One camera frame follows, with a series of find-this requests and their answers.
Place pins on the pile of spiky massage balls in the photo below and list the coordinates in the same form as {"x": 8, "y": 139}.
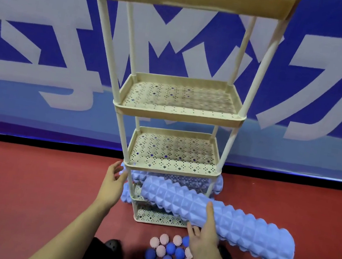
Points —
{"x": 169, "y": 254}

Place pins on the person's left thumb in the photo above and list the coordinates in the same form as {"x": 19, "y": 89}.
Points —
{"x": 123, "y": 179}

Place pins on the person's left forearm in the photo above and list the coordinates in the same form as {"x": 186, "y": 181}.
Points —
{"x": 71, "y": 235}

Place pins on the person's left hand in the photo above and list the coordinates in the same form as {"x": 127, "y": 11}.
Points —
{"x": 110, "y": 189}

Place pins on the light blue textured foam roller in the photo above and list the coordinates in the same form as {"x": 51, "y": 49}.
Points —
{"x": 126, "y": 192}
{"x": 182, "y": 180}
{"x": 239, "y": 225}

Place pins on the blue white printed banner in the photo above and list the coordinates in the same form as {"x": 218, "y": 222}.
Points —
{"x": 25, "y": 44}

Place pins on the person's right thumb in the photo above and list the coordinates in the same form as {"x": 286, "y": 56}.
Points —
{"x": 192, "y": 230}

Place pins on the person's right hand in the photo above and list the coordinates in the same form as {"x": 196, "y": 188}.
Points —
{"x": 204, "y": 244}

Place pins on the beige plastic shelf rack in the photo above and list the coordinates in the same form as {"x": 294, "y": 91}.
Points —
{"x": 179, "y": 98}

